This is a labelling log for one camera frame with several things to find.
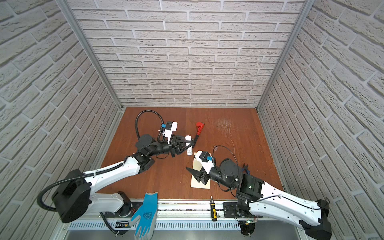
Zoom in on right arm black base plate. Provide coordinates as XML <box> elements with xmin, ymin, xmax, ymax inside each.
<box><xmin>223</xmin><ymin>202</ymin><xmax>259</xmax><ymax>218</ymax></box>

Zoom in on cream yellow envelope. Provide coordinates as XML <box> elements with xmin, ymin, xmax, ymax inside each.
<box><xmin>191</xmin><ymin>151</ymin><xmax>211</xmax><ymax>189</ymax></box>

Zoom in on left black corrugated cable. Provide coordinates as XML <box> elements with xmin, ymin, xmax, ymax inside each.
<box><xmin>36</xmin><ymin>109</ymin><xmax>166</xmax><ymax>236</ymax></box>

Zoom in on black yellow screwdriver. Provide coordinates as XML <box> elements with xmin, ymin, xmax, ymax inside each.
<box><xmin>210</xmin><ymin>196</ymin><xmax>218</xmax><ymax>222</ymax></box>

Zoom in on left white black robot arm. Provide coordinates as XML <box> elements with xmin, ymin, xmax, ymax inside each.
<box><xmin>52</xmin><ymin>135</ymin><xmax>196</xmax><ymax>223</ymax></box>

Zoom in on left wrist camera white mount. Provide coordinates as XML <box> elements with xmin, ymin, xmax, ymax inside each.
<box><xmin>159</xmin><ymin>121</ymin><xmax>178</xmax><ymax>144</ymax></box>

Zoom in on red black pipe wrench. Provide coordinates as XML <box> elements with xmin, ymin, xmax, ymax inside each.
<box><xmin>194</xmin><ymin>122</ymin><xmax>205</xmax><ymax>145</ymax></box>

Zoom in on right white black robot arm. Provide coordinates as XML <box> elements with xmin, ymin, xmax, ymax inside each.
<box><xmin>188</xmin><ymin>159</ymin><xmax>332</xmax><ymax>240</ymax></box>

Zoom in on blue handled pliers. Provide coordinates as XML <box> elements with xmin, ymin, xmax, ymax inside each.
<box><xmin>239</xmin><ymin>164</ymin><xmax>250</xmax><ymax>176</ymax></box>

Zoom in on blue grey work glove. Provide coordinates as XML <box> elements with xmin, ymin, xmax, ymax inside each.
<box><xmin>129</xmin><ymin>192</ymin><xmax>158</xmax><ymax>240</ymax></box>

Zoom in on aluminium front rail frame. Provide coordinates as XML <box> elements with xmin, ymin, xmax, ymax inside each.
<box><xmin>50</xmin><ymin>200</ymin><xmax>309</xmax><ymax>240</ymax></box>

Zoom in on white glue stick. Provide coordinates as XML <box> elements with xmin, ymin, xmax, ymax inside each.
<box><xmin>185</xmin><ymin>135</ymin><xmax>193</xmax><ymax>156</ymax></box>

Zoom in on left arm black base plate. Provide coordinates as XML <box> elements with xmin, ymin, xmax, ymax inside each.
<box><xmin>104</xmin><ymin>202</ymin><xmax>143</xmax><ymax>218</ymax></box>

